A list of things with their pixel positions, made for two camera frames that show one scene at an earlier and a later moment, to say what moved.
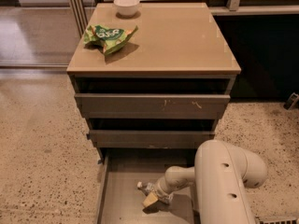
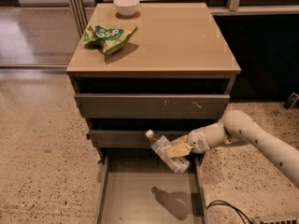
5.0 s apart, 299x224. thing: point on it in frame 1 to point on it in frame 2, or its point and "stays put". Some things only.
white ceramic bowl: x=126 y=6 stays put
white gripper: x=161 y=188 to x=198 y=141
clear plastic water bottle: x=147 y=188 to x=160 y=143
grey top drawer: x=151 y=106 stays put
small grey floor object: x=291 y=100 stays put
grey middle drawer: x=149 y=138 stays put
